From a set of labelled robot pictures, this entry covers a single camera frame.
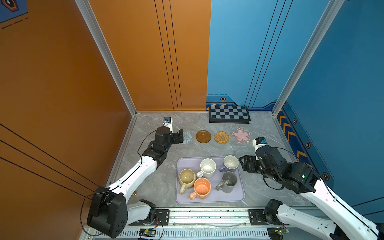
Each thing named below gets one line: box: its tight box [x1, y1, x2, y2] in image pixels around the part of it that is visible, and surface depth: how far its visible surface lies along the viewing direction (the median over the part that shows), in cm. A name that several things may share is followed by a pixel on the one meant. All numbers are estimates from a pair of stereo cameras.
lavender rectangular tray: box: [175, 157, 245, 204], surface depth 82 cm
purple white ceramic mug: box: [218, 155, 239, 172], surface depth 87 cm
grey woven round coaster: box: [182, 131, 192, 144], surface depth 107 cm
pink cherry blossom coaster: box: [231, 127, 252, 144], surface depth 108 cm
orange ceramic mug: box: [189, 177, 212, 200], surface depth 79 cm
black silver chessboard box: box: [209, 105, 251, 124], surface depth 118 cm
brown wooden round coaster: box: [196, 130, 212, 144], surface depth 107 cm
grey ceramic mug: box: [215, 171, 238, 194], surface depth 78 cm
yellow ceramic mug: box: [179, 168, 197, 195], surface depth 80 cm
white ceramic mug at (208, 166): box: [196, 158, 217, 179], surface depth 84 cm
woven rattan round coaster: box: [214, 131, 230, 144], surface depth 107 cm
